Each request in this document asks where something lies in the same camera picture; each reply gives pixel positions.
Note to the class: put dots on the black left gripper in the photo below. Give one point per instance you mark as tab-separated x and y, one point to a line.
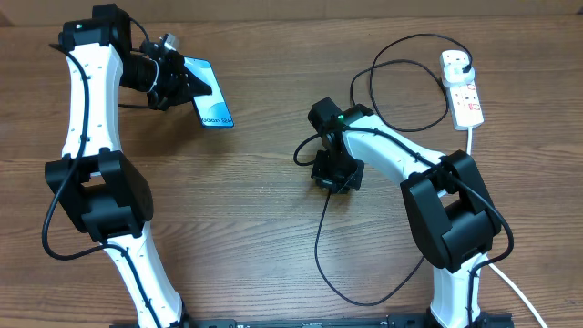
182	86

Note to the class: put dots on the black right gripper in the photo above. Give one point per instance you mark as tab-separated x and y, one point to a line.
326	181

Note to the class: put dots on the blue Galaxy smartphone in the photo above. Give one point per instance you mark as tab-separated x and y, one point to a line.
212	109

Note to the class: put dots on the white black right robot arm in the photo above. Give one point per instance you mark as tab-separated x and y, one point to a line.
451	216

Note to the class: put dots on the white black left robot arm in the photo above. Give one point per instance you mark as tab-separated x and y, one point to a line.
99	189

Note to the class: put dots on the white charger plug adapter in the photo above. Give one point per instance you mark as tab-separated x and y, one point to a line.
456	74

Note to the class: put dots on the white power strip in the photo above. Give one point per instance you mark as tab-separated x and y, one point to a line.
464	102

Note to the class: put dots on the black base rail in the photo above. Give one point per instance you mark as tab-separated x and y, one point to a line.
319	323

